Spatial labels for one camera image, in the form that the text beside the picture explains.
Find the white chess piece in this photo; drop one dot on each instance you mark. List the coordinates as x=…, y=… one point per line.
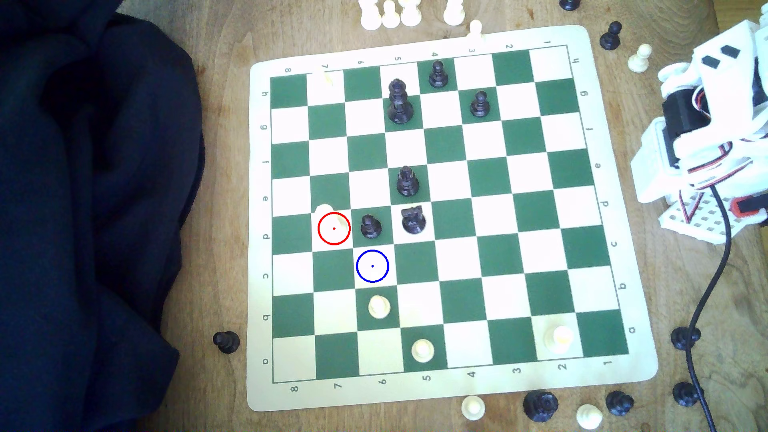
x=390, y=16
x=454, y=13
x=370, y=16
x=411, y=13
x=326, y=216

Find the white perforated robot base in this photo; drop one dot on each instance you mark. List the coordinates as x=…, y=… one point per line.
x=702, y=222

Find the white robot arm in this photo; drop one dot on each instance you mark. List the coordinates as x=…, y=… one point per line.
x=651, y=162

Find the black chess pawn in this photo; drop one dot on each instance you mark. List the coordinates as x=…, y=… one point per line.
x=479, y=105
x=687, y=394
x=371, y=227
x=611, y=37
x=684, y=338
x=226, y=342
x=438, y=75
x=619, y=403

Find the black chess knight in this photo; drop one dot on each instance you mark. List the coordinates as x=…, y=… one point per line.
x=413, y=221

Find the black chess bishop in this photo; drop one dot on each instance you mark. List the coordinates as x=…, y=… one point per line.
x=408, y=182

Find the white chess pawn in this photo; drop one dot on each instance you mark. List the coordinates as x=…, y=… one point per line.
x=589, y=416
x=475, y=27
x=423, y=351
x=324, y=75
x=379, y=307
x=473, y=408
x=639, y=59
x=560, y=339

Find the tall black chess queen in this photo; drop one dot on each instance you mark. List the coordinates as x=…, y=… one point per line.
x=399, y=105

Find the green white chess mat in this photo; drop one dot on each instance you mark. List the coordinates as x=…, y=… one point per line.
x=516, y=288

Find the large black chess piece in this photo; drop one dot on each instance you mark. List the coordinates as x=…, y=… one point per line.
x=540, y=406

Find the dark navy cloth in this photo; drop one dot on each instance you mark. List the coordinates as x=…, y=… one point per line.
x=90, y=228

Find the red black table clamp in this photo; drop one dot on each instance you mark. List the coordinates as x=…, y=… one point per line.
x=747, y=206

